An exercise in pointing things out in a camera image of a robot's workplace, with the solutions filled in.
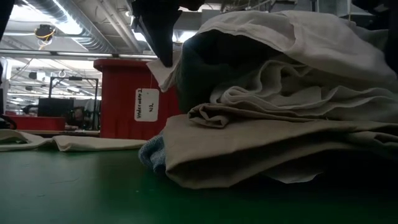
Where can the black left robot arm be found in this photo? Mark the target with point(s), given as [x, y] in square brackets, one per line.
[6, 15]

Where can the dark green garment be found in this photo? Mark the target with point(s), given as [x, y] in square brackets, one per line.
[217, 62]

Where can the small white cloth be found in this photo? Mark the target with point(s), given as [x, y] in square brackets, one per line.
[311, 40]

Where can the green work mat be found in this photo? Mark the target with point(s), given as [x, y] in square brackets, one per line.
[93, 193]

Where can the blue white striped towel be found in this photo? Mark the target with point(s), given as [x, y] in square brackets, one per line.
[154, 154]

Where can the black monitor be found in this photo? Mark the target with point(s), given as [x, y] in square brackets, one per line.
[56, 107]

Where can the red plastic laundry bin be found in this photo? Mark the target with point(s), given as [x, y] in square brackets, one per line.
[118, 99]

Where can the beige trousers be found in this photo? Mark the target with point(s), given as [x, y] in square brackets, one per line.
[248, 149]

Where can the white handwritten paper tag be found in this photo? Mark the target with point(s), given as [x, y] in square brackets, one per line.
[146, 105]

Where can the red storage bin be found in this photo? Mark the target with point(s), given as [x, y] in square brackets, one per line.
[37, 123]

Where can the person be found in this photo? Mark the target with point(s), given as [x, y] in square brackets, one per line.
[30, 109]
[77, 117]

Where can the white printed tote bag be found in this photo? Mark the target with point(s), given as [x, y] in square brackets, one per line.
[87, 143]

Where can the long ceiling light bar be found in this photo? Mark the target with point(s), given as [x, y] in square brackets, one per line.
[77, 55]

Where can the black metal stand frame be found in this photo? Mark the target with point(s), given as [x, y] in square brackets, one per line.
[74, 78]

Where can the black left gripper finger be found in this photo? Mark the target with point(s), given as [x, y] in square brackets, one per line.
[149, 37]
[166, 37]

